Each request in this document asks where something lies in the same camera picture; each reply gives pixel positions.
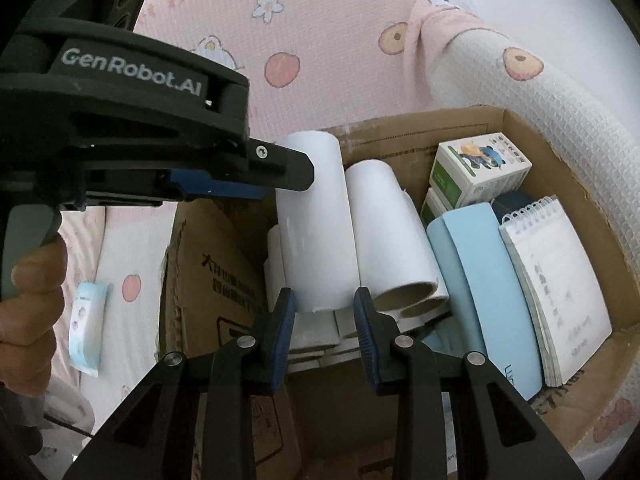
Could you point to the pile of white paper rolls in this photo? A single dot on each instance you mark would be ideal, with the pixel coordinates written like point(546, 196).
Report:
point(380, 220)

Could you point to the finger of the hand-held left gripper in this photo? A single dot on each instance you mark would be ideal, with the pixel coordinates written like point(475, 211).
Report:
point(285, 167)

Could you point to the light blue notebook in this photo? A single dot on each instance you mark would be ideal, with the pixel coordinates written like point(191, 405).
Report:
point(490, 285)
point(440, 250)

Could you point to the pink white printed blanket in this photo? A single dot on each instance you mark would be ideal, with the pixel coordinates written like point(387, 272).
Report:
point(325, 35)

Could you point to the large white paper roll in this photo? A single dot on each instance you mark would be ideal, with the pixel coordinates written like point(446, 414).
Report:
point(315, 240)

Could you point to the light blue wipes packet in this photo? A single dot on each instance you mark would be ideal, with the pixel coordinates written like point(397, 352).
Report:
point(87, 330)

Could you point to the person's left hand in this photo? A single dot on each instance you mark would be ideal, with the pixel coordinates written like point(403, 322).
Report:
point(35, 330)

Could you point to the brown cardboard box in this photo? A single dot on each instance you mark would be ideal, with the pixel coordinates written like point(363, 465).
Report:
point(225, 270)

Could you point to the white spiral notepad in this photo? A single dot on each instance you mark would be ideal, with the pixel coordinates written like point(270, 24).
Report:
point(560, 290)

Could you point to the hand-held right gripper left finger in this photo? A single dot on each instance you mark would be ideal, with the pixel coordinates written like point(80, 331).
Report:
point(282, 345)

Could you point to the dark blue object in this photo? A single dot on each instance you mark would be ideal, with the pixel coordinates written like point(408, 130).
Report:
point(512, 205)

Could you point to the green white cartoon box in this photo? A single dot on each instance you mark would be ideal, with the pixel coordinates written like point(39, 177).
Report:
point(432, 210)
point(475, 170)

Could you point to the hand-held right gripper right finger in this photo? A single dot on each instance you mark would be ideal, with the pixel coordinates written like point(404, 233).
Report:
point(370, 340)

